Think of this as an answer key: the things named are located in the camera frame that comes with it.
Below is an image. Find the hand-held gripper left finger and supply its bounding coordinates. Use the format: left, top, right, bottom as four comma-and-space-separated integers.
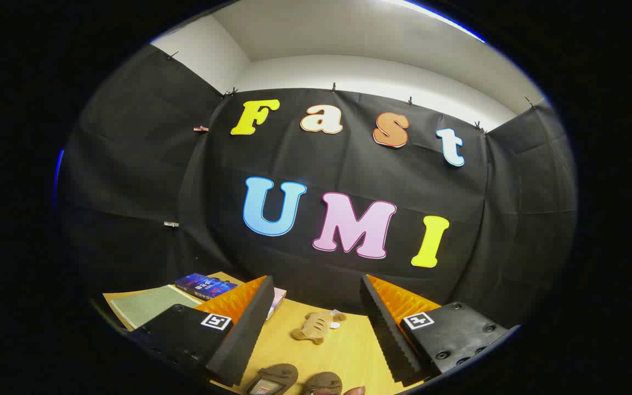
128, 275, 276, 388

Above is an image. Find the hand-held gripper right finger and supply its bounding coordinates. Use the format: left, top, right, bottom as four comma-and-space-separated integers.
360, 274, 521, 386

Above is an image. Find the brown fluffy shoe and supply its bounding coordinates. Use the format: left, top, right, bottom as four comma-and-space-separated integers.
302, 371, 343, 395
246, 363, 299, 395

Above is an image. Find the green fabric storage box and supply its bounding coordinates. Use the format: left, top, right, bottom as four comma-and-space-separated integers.
110, 285, 202, 330

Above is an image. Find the blue-covered book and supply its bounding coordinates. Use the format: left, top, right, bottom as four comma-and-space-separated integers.
174, 273, 238, 301

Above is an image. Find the tan plush toy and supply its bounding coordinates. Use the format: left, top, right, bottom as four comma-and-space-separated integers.
292, 310, 347, 345

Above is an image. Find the row of black cloth clips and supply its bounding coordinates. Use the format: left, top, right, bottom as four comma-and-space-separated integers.
165, 50, 536, 135

